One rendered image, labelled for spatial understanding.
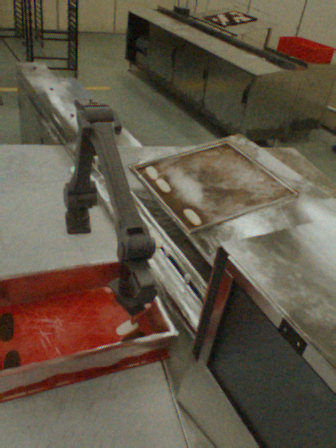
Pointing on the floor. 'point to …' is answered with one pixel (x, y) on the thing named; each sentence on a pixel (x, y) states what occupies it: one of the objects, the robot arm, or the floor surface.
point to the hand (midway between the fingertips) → (125, 312)
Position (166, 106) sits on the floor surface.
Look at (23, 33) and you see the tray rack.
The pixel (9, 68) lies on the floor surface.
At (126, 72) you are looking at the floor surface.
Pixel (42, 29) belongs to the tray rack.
